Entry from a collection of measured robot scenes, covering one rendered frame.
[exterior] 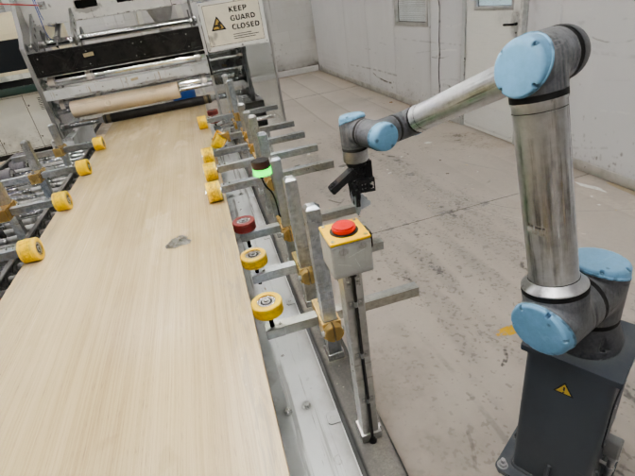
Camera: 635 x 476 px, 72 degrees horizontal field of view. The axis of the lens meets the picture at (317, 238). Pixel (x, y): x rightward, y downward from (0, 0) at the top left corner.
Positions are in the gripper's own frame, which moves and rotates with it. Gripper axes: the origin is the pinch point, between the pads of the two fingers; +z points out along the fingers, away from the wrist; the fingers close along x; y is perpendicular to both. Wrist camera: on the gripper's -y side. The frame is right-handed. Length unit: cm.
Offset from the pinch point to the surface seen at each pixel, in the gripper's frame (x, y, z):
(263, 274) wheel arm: -26.7, -40.0, -1.3
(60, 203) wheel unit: 51, -113, -13
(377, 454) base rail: -86, -27, 13
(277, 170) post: -5.8, -26.8, -25.4
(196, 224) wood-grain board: 7, -58, -8
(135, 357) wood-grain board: -57, -74, -8
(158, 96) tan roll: 225, -79, -21
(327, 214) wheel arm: -1.5, -11.5, -2.8
